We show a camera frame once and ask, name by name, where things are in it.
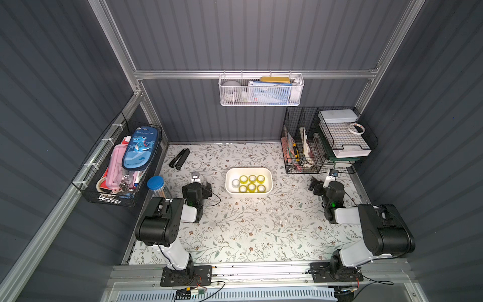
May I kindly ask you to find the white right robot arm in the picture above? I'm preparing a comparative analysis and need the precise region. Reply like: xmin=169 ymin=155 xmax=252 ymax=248
xmin=309 ymin=169 xmax=416 ymax=275

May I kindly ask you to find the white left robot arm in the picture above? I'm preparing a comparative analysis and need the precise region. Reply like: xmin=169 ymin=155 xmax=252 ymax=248
xmin=135 ymin=172 xmax=212 ymax=274

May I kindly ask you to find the white plastic storage box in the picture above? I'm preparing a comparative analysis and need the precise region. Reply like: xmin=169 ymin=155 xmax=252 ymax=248
xmin=225 ymin=167 xmax=274 ymax=198

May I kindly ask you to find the white tape roll in basket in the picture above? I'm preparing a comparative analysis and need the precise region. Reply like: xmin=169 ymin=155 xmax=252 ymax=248
xmin=220 ymin=81 xmax=242 ymax=103

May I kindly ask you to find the black stapler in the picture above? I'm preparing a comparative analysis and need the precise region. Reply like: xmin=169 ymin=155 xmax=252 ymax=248
xmin=169 ymin=148 xmax=191 ymax=171

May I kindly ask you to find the blue lidded clear jar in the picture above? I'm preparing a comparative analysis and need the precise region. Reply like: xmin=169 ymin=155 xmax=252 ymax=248
xmin=147 ymin=176 xmax=172 ymax=200

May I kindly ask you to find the blue dinosaur pencil case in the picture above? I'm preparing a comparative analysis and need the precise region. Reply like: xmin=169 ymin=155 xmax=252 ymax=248
xmin=122 ymin=126 xmax=160 ymax=171

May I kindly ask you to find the white checkered notebook stack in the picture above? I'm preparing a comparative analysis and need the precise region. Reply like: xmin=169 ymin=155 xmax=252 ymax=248
xmin=318 ymin=109 xmax=372 ymax=159

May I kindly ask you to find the pink pencil case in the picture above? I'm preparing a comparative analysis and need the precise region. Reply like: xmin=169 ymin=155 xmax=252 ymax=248
xmin=105 ymin=144 xmax=128 ymax=190

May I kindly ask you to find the blue white package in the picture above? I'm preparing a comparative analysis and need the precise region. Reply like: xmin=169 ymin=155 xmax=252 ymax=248
xmin=248 ymin=81 xmax=292 ymax=105

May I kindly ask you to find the black wire desk organizer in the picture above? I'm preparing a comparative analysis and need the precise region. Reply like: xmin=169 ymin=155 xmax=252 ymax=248
xmin=280 ymin=106 xmax=379 ymax=174

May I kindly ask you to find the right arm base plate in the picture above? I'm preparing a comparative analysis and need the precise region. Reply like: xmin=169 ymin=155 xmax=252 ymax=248
xmin=308 ymin=262 xmax=364 ymax=283

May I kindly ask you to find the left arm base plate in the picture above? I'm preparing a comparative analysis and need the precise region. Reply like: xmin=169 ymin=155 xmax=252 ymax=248
xmin=160 ymin=266 xmax=213 ymax=288

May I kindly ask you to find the black wire side basket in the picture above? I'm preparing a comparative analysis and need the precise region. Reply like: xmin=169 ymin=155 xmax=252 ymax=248
xmin=72 ymin=114 xmax=163 ymax=208

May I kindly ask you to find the white wire wall basket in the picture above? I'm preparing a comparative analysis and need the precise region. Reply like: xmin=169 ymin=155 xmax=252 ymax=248
xmin=218 ymin=74 xmax=305 ymax=107

